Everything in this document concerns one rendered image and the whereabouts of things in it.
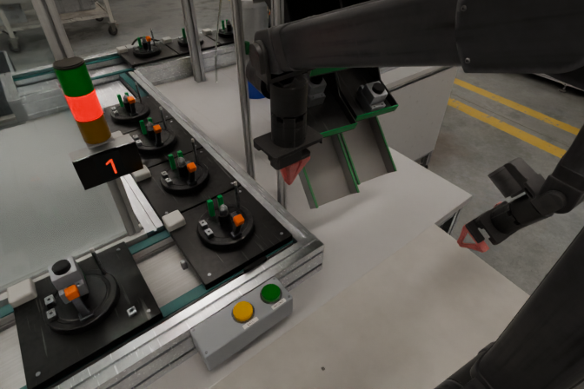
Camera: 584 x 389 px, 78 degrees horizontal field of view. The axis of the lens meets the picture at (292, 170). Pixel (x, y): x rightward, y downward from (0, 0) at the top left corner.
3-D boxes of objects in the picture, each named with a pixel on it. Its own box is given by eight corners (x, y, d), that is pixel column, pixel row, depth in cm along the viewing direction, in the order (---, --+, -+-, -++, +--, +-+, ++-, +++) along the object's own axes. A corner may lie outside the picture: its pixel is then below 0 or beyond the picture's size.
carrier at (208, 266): (292, 240, 91) (292, 204, 84) (206, 291, 80) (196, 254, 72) (242, 189, 107) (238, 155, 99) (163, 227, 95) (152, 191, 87)
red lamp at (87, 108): (106, 116, 69) (97, 92, 66) (77, 124, 66) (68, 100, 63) (99, 106, 72) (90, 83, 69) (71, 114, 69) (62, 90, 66)
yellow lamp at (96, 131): (114, 138, 72) (106, 116, 69) (87, 147, 69) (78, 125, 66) (107, 128, 75) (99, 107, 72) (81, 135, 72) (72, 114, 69)
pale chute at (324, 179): (351, 194, 100) (360, 192, 95) (309, 209, 95) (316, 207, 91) (318, 98, 101) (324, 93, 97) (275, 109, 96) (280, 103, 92)
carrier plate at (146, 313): (163, 318, 75) (161, 312, 74) (32, 395, 64) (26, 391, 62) (126, 246, 90) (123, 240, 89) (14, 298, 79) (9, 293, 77)
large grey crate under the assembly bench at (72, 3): (96, 9, 507) (91, -8, 494) (48, 16, 481) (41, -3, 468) (91, 3, 534) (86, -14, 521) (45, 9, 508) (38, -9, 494)
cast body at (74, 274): (89, 293, 71) (76, 271, 67) (65, 305, 69) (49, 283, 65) (79, 264, 76) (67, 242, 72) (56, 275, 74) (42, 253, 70)
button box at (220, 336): (293, 312, 81) (294, 296, 78) (209, 372, 71) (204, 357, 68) (275, 290, 86) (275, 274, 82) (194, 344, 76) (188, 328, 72)
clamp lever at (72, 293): (92, 313, 70) (77, 290, 66) (81, 319, 69) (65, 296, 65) (87, 300, 73) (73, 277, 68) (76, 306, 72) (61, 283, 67)
